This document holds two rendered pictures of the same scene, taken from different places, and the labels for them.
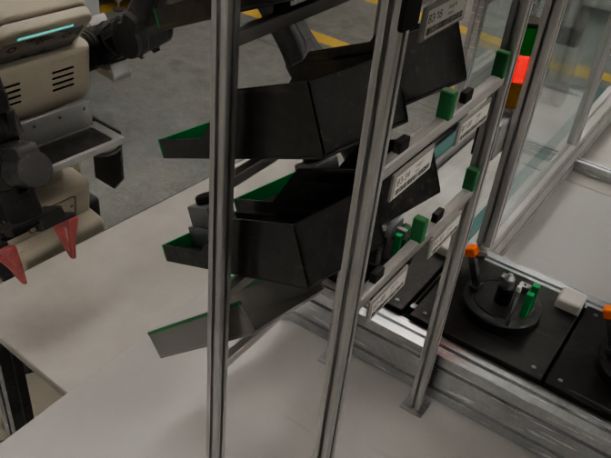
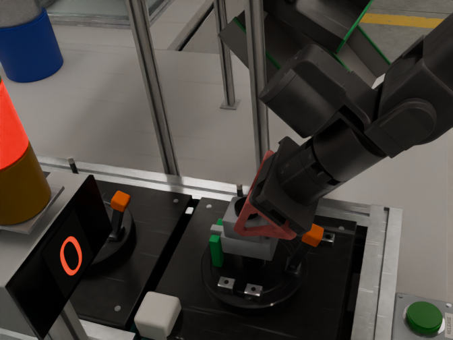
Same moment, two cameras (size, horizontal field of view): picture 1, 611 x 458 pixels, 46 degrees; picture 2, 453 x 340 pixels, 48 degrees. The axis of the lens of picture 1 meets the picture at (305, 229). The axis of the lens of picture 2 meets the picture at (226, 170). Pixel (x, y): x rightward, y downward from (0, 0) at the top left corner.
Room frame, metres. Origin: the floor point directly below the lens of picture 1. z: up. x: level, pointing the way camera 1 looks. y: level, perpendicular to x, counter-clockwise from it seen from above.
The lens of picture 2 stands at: (1.53, -0.22, 1.52)
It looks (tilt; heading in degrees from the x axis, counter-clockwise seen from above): 41 degrees down; 172
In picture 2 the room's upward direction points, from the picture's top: 7 degrees counter-clockwise
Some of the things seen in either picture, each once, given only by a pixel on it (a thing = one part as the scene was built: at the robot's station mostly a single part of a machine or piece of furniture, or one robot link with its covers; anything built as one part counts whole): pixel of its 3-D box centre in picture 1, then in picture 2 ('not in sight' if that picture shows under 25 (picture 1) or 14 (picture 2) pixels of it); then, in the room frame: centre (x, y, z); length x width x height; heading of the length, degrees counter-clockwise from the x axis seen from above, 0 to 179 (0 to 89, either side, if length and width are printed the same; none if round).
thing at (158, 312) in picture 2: (444, 248); (158, 316); (1.15, -0.28, 0.97); 0.05 x 0.05 x 0.04; 59
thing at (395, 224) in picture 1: (389, 215); (241, 223); (1.11, -0.15, 1.06); 0.08 x 0.04 x 0.07; 59
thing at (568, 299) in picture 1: (505, 291); (79, 218); (0.98, -0.36, 1.01); 0.24 x 0.24 x 0.13; 59
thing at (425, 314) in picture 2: not in sight; (423, 319); (1.24, 0.03, 0.96); 0.04 x 0.04 x 0.02
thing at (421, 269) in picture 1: (375, 254); (255, 274); (1.11, -0.14, 0.96); 0.24 x 0.24 x 0.02; 59
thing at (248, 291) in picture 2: not in sight; (253, 292); (1.17, -0.16, 1.00); 0.02 x 0.01 x 0.02; 59
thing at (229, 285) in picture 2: not in sight; (226, 285); (1.15, -0.19, 1.00); 0.02 x 0.01 x 0.02; 59
